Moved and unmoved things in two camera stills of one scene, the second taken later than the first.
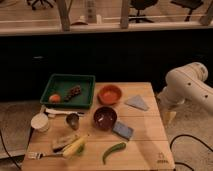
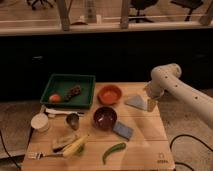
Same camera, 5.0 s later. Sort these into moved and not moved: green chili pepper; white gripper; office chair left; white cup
Moved: white gripper
Not moved: office chair left; white cup; green chili pepper
